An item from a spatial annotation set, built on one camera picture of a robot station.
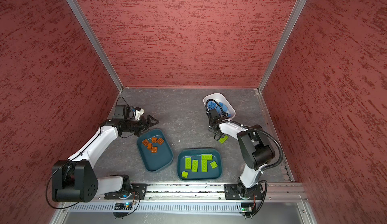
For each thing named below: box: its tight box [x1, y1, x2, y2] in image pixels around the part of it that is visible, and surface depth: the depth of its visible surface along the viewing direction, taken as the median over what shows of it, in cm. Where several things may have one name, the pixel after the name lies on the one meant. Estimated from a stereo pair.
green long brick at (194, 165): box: [191, 159, 199, 173], surface depth 84 cm
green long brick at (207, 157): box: [201, 154, 214, 161], surface depth 87 cm
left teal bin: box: [137, 128, 174, 174], surface depth 87 cm
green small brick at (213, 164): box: [209, 160, 218, 170], surface depth 83 cm
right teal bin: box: [176, 147, 223, 181], surface depth 83 cm
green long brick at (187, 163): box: [184, 157, 191, 170], surface depth 85 cm
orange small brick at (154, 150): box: [151, 146, 158, 154], surface depth 88 cm
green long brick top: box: [201, 159, 208, 173], surface depth 84 cm
